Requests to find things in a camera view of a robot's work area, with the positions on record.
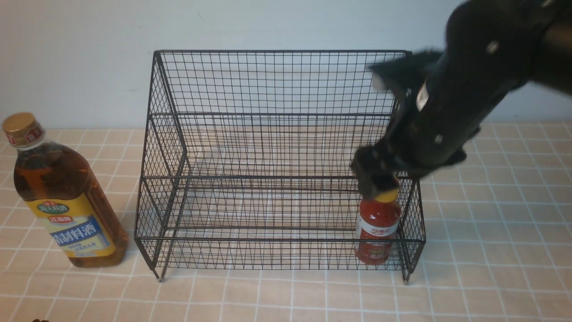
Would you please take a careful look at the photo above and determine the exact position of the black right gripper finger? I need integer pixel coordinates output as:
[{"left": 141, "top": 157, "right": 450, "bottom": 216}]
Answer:
[
  {"left": 368, "top": 50, "right": 444, "bottom": 100},
  {"left": 350, "top": 142, "right": 399, "bottom": 200}
]

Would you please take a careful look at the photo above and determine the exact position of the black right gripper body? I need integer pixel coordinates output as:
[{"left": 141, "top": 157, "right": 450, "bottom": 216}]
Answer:
[{"left": 387, "top": 0, "right": 571, "bottom": 178}]

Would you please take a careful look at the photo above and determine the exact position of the small red sauce bottle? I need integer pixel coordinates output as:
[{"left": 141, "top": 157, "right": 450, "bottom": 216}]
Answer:
[{"left": 355, "top": 188, "right": 402, "bottom": 266}]

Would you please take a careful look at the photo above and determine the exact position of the large cooking wine bottle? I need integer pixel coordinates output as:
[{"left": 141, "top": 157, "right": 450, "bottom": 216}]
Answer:
[{"left": 2, "top": 112, "right": 128, "bottom": 268}]

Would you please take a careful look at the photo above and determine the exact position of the beige checkered tablecloth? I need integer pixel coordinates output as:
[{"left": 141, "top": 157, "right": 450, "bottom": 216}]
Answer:
[{"left": 1, "top": 123, "right": 571, "bottom": 322}]

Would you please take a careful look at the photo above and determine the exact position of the black wire mesh shelf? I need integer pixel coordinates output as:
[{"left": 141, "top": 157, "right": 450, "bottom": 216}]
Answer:
[{"left": 134, "top": 50, "right": 426, "bottom": 283}]

